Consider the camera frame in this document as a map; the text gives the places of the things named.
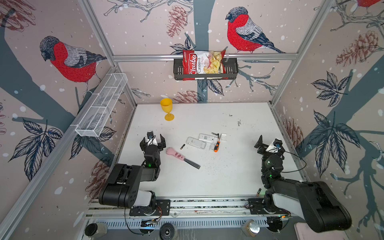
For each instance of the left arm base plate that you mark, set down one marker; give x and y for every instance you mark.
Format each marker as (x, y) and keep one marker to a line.
(155, 209)

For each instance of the white wire wall basket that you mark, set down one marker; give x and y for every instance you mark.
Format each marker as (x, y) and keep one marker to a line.
(98, 113)

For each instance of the red cassava chips bag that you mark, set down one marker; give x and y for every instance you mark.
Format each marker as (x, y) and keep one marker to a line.
(203, 62)

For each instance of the yellow plastic goblet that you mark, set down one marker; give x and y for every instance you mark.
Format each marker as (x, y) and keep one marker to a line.
(167, 106)

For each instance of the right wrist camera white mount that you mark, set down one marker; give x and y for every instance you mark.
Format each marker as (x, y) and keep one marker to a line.
(275, 147)

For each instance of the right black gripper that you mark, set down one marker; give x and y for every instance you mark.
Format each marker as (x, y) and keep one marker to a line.
(263, 148)

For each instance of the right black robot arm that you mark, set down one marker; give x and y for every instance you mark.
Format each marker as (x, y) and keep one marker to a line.
(314, 202)

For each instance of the white remote control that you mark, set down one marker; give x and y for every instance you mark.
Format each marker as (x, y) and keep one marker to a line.
(208, 138)

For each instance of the grey small remote control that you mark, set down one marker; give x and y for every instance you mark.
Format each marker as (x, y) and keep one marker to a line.
(196, 143)

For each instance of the small translucent battery cover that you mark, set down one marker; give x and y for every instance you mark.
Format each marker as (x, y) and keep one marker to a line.
(212, 147)

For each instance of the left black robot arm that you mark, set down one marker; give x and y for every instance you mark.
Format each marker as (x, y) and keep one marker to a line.
(121, 189)

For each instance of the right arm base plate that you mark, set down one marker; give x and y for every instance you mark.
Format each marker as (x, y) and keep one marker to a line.
(257, 206)

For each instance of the white battery cover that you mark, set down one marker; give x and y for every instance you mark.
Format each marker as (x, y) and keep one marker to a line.
(223, 137)

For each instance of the silver topped jar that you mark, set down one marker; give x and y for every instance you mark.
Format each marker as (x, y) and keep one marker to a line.
(250, 228)

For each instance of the grey cylinder can left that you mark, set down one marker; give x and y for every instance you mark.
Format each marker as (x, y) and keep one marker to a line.
(96, 230)

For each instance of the pink board corner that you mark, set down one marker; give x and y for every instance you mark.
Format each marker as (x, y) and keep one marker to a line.
(304, 232)

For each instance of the black wall basket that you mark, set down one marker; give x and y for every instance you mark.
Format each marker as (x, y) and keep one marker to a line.
(231, 70)

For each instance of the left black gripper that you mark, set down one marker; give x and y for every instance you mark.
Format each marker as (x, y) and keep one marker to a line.
(142, 146)

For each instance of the black round speaker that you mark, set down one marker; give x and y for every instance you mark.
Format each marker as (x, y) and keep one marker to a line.
(168, 231)

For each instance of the orange black screwdriver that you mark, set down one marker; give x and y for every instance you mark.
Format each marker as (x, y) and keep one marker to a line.
(216, 148)

